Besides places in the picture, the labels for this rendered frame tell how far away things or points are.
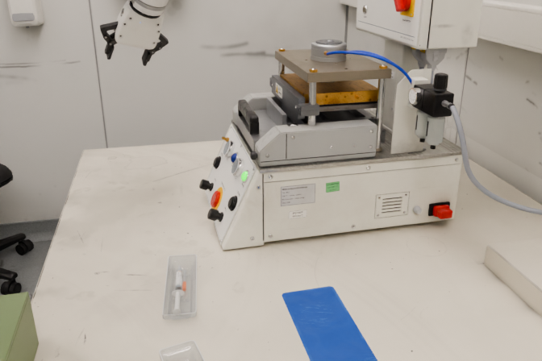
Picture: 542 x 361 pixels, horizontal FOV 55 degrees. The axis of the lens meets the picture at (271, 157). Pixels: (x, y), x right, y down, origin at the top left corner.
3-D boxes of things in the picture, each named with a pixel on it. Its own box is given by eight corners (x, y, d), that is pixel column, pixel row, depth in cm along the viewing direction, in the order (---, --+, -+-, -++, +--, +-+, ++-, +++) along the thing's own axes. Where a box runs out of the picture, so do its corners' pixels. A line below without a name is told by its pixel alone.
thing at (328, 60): (365, 81, 135) (368, 31, 131) (425, 114, 107) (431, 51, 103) (274, 87, 130) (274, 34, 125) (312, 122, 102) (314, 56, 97)
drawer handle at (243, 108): (246, 114, 125) (245, 98, 123) (259, 134, 111) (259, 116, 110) (238, 115, 124) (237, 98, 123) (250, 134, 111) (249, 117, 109)
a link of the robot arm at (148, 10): (132, 2, 116) (129, 13, 117) (170, 10, 120) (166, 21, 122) (127, -20, 120) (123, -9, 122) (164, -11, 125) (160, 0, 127)
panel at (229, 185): (204, 188, 137) (232, 124, 133) (221, 245, 110) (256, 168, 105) (197, 185, 136) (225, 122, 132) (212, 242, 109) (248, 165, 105)
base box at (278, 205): (389, 168, 151) (393, 111, 144) (462, 230, 117) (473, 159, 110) (204, 186, 139) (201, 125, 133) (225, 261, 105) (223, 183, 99)
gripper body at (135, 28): (127, 8, 117) (114, 46, 124) (170, 18, 122) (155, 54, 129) (123, -12, 121) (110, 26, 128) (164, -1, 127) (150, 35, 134)
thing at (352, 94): (345, 86, 131) (347, 47, 128) (382, 109, 111) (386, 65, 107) (279, 89, 127) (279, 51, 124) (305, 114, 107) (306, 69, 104)
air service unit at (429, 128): (417, 132, 111) (425, 63, 106) (455, 155, 98) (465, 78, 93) (394, 134, 110) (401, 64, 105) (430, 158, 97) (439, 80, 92)
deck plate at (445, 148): (394, 110, 145) (395, 107, 144) (466, 154, 113) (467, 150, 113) (231, 122, 135) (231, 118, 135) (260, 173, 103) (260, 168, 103)
